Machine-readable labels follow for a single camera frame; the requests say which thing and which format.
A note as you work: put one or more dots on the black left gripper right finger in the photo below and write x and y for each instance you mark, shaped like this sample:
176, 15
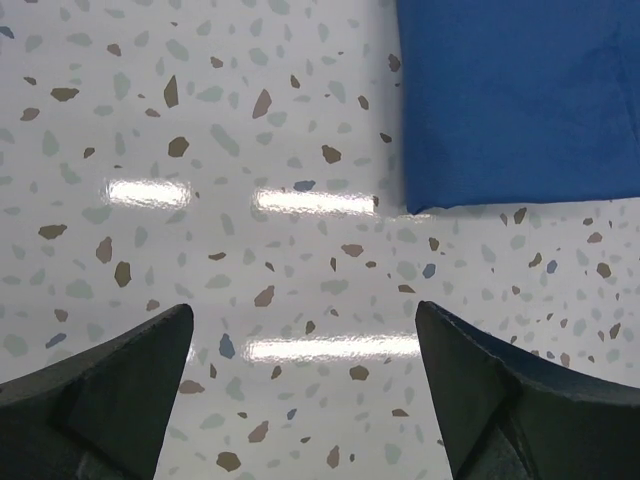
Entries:
505, 413

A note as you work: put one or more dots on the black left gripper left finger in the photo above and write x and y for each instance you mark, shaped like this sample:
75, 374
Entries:
102, 413

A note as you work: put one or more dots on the blue surgical cloth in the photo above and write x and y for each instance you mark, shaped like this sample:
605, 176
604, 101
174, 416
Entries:
519, 101

